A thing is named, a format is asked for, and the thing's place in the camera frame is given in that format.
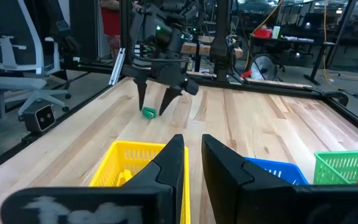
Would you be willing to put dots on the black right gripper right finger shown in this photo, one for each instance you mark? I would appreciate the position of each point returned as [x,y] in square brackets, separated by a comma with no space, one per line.
[228,180]

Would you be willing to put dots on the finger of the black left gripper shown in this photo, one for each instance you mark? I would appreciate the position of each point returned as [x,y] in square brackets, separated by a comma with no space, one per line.
[141,90]
[170,98]

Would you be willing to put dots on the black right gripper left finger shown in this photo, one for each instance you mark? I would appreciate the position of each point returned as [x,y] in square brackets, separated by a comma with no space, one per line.
[169,174]

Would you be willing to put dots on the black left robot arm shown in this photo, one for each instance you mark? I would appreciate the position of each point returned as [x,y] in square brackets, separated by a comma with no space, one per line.
[169,37]

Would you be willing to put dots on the green mini stapler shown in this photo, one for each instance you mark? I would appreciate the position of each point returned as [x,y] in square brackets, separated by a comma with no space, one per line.
[149,113]

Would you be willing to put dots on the silver aluminium bar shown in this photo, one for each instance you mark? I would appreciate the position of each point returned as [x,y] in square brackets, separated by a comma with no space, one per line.
[117,67]

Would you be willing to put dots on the blue plastic basket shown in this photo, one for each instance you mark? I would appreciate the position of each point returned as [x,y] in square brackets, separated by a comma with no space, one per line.
[286,172]

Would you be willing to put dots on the yellow plastic basket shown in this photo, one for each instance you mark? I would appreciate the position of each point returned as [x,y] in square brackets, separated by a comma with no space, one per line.
[110,168]

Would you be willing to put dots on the person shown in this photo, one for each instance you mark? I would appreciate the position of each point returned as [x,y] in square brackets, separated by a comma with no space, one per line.
[110,18]

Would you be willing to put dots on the round floor fan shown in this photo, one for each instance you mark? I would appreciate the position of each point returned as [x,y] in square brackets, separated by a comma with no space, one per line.
[263,67]

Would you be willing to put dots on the red box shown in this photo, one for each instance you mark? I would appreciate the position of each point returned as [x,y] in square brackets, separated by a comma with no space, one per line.
[262,33]

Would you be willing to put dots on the green plastic basket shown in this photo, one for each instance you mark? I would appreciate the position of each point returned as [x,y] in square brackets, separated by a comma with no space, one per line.
[337,168]

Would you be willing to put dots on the white grey office chair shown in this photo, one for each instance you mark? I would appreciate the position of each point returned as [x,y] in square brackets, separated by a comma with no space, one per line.
[26,84]

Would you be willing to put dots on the black table clamp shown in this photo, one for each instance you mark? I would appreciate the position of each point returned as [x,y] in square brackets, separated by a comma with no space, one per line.
[337,96]

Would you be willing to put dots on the black desk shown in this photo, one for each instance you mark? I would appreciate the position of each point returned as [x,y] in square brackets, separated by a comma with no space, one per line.
[306,42]

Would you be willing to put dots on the black table-level camera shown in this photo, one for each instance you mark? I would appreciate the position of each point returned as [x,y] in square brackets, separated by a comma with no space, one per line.
[39,116]

